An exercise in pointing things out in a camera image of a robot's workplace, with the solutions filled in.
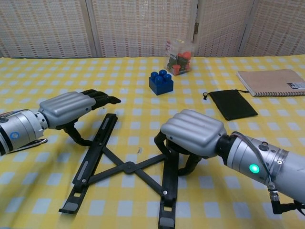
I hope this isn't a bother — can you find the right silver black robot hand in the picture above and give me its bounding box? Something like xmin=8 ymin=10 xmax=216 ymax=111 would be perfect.
xmin=154 ymin=109 xmax=227 ymax=176

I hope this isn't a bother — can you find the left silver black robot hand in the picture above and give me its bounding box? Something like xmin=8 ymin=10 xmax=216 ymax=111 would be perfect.
xmin=38 ymin=89 xmax=122 ymax=146

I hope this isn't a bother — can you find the black folding laptop stand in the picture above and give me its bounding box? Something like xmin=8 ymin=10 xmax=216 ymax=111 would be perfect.
xmin=59 ymin=113 xmax=179 ymax=229

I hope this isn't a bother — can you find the blue toy building block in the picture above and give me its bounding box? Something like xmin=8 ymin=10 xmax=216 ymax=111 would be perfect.
xmin=149 ymin=69 xmax=173 ymax=96

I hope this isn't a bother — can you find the yellow checked tablecloth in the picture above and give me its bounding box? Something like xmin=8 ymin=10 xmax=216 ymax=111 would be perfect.
xmin=0 ymin=55 xmax=305 ymax=229

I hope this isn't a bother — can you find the kraft spiral notebook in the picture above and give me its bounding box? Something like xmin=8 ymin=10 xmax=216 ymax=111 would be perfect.
xmin=236 ymin=69 xmax=305 ymax=97

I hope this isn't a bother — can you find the beige woven folding screen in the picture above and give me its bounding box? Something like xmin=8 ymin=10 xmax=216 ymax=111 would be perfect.
xmin=0 ymin=0 xmax=305 ymax=58

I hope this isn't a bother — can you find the black drawstring pouch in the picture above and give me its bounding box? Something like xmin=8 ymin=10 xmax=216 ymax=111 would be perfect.
xmin=202 ymin=89 xmax=259 ymax=121

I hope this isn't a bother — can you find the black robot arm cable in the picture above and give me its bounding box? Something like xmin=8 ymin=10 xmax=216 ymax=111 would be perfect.
xmin=268 ymin=182 xmax=305 ymax=215

